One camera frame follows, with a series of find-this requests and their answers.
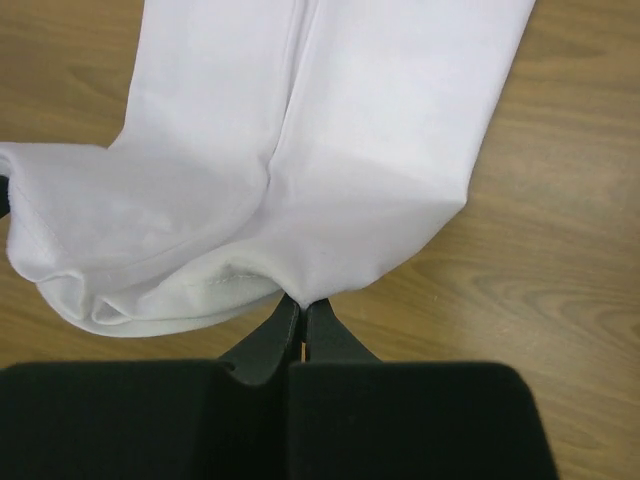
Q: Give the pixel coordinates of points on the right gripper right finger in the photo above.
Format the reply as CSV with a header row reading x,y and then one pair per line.
x,y
353,416

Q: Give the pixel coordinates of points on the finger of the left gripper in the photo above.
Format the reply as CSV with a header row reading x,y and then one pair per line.
x,y
4,196

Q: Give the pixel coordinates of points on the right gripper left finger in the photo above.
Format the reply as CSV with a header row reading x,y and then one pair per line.
x,y
172,419

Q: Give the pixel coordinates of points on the white t shirt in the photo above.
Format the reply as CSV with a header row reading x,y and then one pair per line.
x,y
305,147

